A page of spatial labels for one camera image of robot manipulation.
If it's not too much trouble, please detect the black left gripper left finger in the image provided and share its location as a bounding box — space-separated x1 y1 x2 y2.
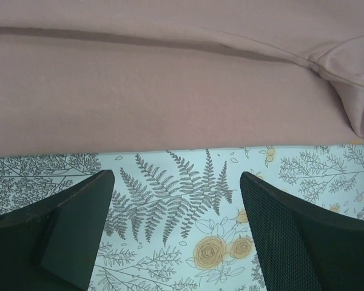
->
0 170 115 290

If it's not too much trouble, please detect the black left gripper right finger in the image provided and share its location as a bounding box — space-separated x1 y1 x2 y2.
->
240 172 364 290

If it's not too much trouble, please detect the pink t shirt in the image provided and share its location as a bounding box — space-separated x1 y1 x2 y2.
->
0 1 364 157

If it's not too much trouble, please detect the floral patterned table mat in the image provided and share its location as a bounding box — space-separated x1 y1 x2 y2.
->
0 144 364 290

